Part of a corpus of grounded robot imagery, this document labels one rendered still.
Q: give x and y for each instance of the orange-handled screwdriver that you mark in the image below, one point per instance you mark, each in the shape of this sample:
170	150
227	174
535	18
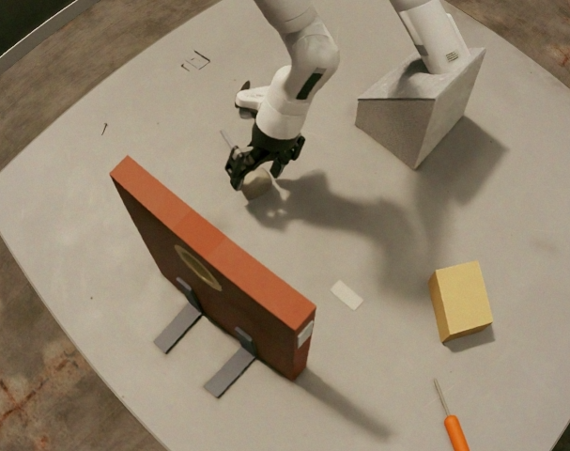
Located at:
453	427

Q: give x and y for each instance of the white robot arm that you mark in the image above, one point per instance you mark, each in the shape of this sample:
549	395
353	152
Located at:
315	57

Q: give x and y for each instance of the cream door knob with square spindle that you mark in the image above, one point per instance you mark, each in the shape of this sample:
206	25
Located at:
256	183

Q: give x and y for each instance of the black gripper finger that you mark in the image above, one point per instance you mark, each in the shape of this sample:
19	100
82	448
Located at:
237	158
280	162

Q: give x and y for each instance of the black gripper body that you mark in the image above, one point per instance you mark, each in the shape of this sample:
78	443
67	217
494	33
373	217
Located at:
261	141

